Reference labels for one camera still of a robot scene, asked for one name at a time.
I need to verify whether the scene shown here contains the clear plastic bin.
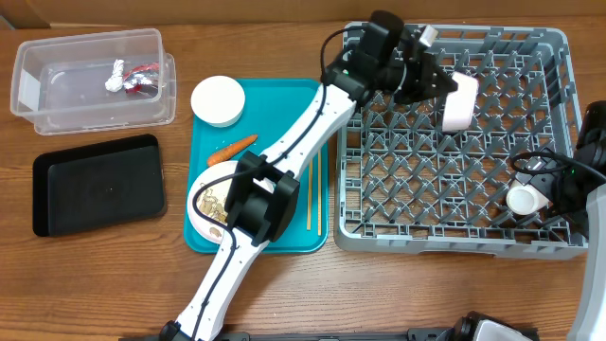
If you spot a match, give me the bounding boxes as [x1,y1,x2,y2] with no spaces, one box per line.
[10,28,176,135]

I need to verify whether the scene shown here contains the left wooden chopstick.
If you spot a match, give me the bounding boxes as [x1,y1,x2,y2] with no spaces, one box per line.
[307,159,313,231]

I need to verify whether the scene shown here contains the pale green bowl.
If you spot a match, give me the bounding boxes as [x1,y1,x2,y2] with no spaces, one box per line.
[190,76,245,128]

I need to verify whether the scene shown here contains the white paper cup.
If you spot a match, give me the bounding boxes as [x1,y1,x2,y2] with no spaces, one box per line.
[506,180,549,215]

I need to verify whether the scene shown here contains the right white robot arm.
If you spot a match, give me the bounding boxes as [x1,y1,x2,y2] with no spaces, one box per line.
[510,100,605,341]

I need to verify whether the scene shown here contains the orange carrot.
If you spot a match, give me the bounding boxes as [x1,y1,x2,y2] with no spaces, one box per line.
[206,135,258,167]

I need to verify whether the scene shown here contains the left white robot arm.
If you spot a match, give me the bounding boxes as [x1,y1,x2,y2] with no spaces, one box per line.
[159,10,458,340]

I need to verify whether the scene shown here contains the black plastic tray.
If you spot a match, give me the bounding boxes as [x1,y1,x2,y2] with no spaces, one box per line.
[32,134,167,237]

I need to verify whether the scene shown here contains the grey dishwasher rack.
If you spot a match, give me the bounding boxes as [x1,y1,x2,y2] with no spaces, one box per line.
[334,25,588,260]

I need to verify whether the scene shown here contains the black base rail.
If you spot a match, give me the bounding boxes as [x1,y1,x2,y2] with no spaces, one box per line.
[117,326,455,341]

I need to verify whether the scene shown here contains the red silver foil wrapper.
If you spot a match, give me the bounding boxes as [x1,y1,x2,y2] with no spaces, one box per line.
[123,63,160,97]

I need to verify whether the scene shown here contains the pink white bowl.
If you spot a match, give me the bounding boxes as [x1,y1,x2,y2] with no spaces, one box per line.
[442,72,479,133]

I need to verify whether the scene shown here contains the white plate with scraps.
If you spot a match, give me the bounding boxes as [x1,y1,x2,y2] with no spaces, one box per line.
[187,161,237,244]

